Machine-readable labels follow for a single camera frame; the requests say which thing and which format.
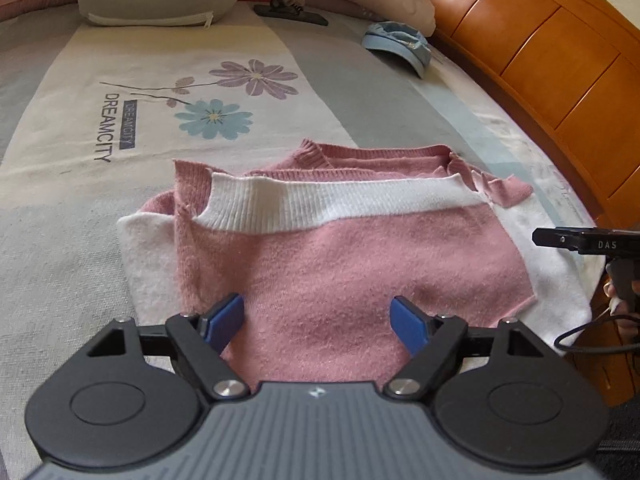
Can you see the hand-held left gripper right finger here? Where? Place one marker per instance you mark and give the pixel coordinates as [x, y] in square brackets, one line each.
[407, 322]

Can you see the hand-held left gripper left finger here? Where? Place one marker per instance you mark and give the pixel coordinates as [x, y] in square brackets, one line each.
[225, 320]

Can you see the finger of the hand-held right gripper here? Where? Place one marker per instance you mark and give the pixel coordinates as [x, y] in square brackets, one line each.
[555, 238]

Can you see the pink and white sweater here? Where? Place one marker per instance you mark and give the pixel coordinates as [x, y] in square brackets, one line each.
[325, 270]

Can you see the person's right hand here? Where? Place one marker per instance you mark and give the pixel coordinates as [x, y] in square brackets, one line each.
[611, 296]

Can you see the wooden headboard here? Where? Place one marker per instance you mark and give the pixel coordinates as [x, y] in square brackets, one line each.
[550, 60]

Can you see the blue baseball cap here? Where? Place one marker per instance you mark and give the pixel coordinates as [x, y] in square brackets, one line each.
[400, 42]

